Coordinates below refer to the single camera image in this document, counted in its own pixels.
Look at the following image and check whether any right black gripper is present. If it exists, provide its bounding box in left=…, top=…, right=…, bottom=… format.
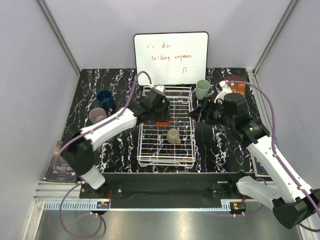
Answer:
left=187, top=96, right=235, bottom=129

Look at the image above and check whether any orange cup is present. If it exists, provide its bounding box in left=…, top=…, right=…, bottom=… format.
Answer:
left=156, top=121, right=171, bottom=128

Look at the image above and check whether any pale green cup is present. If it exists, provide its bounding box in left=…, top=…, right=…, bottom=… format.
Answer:
left=195, top=79, right=211, bottom=100

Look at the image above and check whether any dark blue mug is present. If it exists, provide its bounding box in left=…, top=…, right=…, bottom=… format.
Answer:
left=96, top=89, right=116, bottom=110

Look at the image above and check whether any mauve purple mug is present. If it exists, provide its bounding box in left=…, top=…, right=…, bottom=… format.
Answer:
left=88, top=107, right=107, bottom=124

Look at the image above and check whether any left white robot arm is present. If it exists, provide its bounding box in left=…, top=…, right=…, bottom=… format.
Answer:
left=60, top=85, right=171, bottom=198

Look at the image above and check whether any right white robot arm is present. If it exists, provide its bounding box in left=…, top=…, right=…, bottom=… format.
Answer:
left=189, top=93, right=320, bottom=229

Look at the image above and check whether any beige mug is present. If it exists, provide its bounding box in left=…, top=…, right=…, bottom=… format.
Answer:
left=166, top=128, right=181, bottom=144

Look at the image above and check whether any white whiteboard with red writing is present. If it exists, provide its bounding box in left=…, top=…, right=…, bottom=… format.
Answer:
left=133, top=31, right=209, bottom=86

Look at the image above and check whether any dark book with lit windows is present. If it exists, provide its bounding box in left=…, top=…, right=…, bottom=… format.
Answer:
left=224, top=74, right=247, bottom=97

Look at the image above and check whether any blue Nineteen Eighty-Four book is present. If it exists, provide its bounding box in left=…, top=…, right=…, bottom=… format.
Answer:
left=251, top=155, right=270, bottom=178

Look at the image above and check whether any right small circuit board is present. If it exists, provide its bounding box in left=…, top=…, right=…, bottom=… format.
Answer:
left=232, top=202, right=246, bottom=210

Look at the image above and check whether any small circuit board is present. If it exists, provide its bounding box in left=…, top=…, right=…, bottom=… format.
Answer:
left=97, top=201, right=110, bottom=209
left=232, top=202, right=246, bottom=210

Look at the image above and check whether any left small circuit board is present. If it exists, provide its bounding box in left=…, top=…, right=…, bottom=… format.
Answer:
left=97, top=201, right=110, bottom=209

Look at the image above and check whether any A Tale of Two Cities book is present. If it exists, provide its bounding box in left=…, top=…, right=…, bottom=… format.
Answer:
left=43, top=141, right=77, bottom=183

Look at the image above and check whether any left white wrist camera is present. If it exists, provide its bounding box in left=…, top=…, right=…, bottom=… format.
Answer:
left=151, top=85, right=166, bottom=94

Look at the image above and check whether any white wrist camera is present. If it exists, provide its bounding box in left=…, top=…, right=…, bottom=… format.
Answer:
left=151, top=85, right=166, bottom=94
left=214, top=81, right=232, bottom=105

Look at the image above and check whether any white wire dish rack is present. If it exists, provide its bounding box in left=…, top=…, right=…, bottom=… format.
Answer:
left=137, top=86, right=196, bottom=169

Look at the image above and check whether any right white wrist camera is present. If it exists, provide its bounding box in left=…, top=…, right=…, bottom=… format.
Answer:
left=214, top=81, right=232, bottom=105

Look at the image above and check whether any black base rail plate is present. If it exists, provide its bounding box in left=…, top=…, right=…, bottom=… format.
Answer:
left=79, top=171, right=246, bottom=211

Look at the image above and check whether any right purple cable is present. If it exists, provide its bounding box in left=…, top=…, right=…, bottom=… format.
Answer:
left=224, top=80, right=320, bottom=232

